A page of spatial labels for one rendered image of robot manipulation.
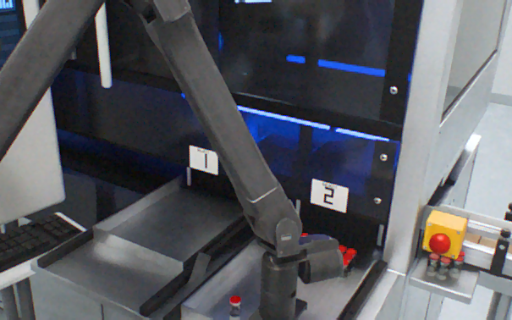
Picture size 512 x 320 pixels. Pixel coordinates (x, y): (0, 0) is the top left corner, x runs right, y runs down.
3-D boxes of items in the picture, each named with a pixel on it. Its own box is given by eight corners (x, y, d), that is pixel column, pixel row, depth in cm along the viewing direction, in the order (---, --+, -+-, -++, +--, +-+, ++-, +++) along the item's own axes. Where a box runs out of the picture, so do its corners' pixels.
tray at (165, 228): (183, 184, 150) (183, 173, 148) (262, 209, 138) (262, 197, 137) (93, 240, 123) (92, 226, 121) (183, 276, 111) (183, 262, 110)
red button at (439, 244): (430, 243, 108) (433, 227, 107) (450, 250, 106) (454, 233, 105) (426, 252, 105) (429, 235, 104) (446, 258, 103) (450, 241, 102)
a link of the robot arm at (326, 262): (253, 210, 84) (274, 220, 76) (316, 199, 88) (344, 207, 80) (259, 282, 85) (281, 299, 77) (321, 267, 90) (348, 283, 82)
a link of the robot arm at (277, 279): (256, 246, 81) (271, 267, 77) (296, 239, 84) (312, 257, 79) (255, 283, 84) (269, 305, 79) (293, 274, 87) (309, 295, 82)
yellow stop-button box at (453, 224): (428, 234, 115) (434, 205, 112) (463, 244, 112) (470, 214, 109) (420, 250, 109) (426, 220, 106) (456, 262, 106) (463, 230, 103)
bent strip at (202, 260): (200, 274, 112) (199, 251, 110) (211, 278, 111) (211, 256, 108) (156, 311, 101) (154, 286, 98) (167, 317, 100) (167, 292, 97)
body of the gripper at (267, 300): (307, 311, 88) (311, 274, 85) (279, 349, 80) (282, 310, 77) (273, 297, 91) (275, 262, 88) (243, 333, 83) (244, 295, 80)
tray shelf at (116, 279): (169, 185, 153) (169, 180, 152) (408, 262, 121) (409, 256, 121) (30, 269, 115) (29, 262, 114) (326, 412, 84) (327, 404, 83)
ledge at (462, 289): (423, 253, 125) (425, 246, 124) (481, 271, 119) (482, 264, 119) (407, 284, 114) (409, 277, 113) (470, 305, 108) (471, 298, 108)
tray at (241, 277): (269, 237, 126) (270, 224, 124) (373, 273, 114) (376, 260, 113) (181, 319, 99) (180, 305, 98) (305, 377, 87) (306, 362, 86)
